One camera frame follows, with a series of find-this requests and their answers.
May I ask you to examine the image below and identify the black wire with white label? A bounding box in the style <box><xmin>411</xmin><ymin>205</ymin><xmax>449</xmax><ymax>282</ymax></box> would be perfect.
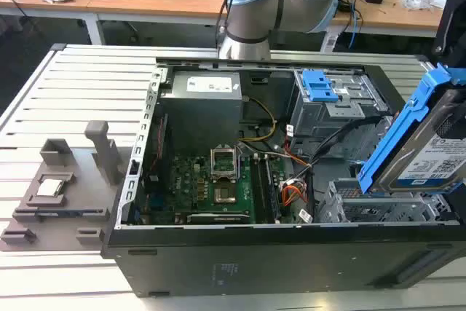
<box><xmin>291</xmin><ymin>165</ymin><xmax>315</xmax><ymax>224</ymax></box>

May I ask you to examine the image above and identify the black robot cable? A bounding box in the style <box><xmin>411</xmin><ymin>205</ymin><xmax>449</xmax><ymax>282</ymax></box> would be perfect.
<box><xmin>214</xmin><ymin>0</ymin><xmax>244</xmax><ymax>58</ymax></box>

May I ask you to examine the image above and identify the black disk wire bundle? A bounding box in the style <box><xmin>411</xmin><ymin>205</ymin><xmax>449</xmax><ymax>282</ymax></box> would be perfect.
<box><xmin>308</xmin><ymin>114</ymin><xmax>395</xmax><ymax>168</ymax></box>

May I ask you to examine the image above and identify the metal socket cover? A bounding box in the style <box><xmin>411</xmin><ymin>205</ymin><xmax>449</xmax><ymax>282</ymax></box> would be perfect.
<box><xmin>210</xmin><ymin>146</ymin><xmax>239</xmax><ymax>181</ymax></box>

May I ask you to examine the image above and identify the grey parts rack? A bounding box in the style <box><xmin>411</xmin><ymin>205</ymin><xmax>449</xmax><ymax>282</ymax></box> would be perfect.
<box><xmin>0</xmin><ymin>120</ymin><xmax>122</xmax><ymax>252</ymax></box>

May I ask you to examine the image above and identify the silver CPU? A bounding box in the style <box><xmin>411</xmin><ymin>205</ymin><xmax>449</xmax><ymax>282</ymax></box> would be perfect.
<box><xmin>35</xmin><ymin>178</ymin><xmax>66</xmax><ymax>197</ymax></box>

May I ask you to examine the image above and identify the CPU socket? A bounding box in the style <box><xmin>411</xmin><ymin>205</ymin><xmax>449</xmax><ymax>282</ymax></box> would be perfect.
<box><xmin>213</xmin><ymin>186</ymin><xmax>238</xmax><ymax>205</ymax></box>

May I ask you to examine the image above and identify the hard disk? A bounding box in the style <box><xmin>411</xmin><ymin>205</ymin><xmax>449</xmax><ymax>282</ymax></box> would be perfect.
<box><xmin>356</xmin><ymin>62</ymin><xmax>466</xmax><ymax>195</ymax></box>

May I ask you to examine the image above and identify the blue plastic cage latch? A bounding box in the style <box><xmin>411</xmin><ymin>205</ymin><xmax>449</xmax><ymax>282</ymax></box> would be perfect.
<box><xmin>301</xmin><ymin>69</ymin><xmax>340</xmax><ymax>103</ymax></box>

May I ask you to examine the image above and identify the orange red yellow wire bundle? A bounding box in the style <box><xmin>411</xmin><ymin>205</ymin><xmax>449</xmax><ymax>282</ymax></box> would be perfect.
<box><xmin>279</xmin><ymin>178</ymin><xmax>310</xmax><ymax>214</ymax></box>

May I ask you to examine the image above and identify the yellow and black power wire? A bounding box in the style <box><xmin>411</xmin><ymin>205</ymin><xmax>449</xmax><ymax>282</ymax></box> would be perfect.
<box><xmin>238</xmin><ymin>96</ymin><xmax>277</xmax><ymax>143</ymax></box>

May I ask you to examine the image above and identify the grey metal disk bay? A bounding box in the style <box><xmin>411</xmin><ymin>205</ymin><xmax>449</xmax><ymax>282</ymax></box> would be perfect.
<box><xmin>315</xmin><ymin>178</ymin><xmax>453</xmax><ymax>224</ymax></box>

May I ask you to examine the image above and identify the green motherboard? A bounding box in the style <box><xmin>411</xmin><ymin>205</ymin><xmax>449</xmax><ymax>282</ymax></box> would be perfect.
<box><xmin>143</xmin><ymin>150</ymin><xmax>294</xmax><ymax>225</ymax></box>

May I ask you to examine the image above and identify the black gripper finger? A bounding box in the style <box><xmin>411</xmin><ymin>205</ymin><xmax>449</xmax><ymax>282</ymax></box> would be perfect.
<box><xmin>435</xmin><ymin>87</ymin><xmax>466</xmax><ymax>138</ymax></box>
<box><xmin>431</xmin><ymin>0</ymin><xmax>466</xmax><ymax>71</ymax></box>

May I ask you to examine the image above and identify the blue cable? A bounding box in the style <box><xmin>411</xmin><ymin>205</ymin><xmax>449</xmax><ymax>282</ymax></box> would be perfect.
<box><xmin>348</xmin><ymin>7</ymin><xmax>365</xmax><ymax>50</ymax></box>

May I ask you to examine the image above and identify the grey metal drive cage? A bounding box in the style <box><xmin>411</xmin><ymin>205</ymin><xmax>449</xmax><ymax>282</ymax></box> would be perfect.
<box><xmin>292</xmin><ymin>68</ymin><xmax>397</xmax><ymax>154</ymax></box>

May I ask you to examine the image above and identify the grey power supply unit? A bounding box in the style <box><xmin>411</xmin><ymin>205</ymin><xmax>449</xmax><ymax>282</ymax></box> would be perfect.
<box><xmin>159</xmin><ymin>70</ymin><xmax>244</xmax><ymax>146</ymax></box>

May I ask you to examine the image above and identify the wooden desk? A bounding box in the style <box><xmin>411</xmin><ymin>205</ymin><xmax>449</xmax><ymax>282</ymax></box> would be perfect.
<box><xmin>0</xmin><ymin>0</ymin><xmax>466</xmax><ymax>39</ymax></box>

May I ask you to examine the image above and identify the black open PC case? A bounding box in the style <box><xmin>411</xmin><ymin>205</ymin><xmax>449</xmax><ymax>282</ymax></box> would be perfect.
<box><xmin>100</xmin><ymin>56</ymin><xmax>466</xmax><ymax>299</ymax></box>

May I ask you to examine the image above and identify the black graphics card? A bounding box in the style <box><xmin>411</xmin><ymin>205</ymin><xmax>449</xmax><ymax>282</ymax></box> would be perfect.
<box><xmin>186</xmin><ymin>211</ymin><xmax>253</xmax><ymax>225</ymax></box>

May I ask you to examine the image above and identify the dark RAM stick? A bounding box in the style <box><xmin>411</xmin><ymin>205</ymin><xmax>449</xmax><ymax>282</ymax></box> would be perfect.
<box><xmin>34</xmin><ymin>209</ymin><xmax>106</xmax><ymax>217</ymax></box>

